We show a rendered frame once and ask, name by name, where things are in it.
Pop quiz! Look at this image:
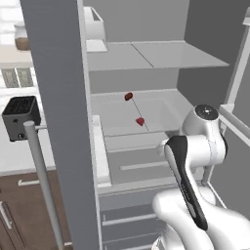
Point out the glass fridge shelf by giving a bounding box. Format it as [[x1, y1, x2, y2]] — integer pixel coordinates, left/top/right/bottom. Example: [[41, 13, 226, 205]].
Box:
[[86, 40, 230, 72], [90, 88, 196, 138]]

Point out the grey fridge crisper drawer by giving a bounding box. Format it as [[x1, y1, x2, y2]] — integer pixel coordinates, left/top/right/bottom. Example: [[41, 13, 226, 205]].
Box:
[[104, 131, 184, 186]]

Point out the grey fridge freezer drawer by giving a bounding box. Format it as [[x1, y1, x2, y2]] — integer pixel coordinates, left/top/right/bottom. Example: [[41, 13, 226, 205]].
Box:
[[99, 187, 184, 250]]

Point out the grey open fridge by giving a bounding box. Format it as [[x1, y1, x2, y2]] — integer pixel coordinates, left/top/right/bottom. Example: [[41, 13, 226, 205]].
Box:
[[77, 0, 250, 250]]

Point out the grey fridge door with rails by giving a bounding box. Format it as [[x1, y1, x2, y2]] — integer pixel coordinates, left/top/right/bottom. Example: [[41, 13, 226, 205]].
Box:
[[201, 6, 250, 209]]

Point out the black toaster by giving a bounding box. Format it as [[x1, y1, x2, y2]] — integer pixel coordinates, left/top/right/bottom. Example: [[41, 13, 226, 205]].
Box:
[[1, 95, 43, 143]]

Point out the brown cupboard run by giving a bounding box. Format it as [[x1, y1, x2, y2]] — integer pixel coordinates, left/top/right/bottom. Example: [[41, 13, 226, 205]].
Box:
[[0, 169, 73, 250]]

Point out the glass jar with brown contents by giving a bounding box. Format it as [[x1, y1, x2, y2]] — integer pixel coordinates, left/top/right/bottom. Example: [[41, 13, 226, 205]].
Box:
[[13, 21, 32, 52]]

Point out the grey fridge door handle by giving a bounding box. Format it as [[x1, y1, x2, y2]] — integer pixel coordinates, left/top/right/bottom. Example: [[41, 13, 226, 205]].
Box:
[[22, 120, 66, 250]]

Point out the grey wall outlet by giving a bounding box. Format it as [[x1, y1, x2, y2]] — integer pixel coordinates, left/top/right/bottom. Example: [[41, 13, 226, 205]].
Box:
[[16, 66, 34, 88], [1, 67, 20, 89]]

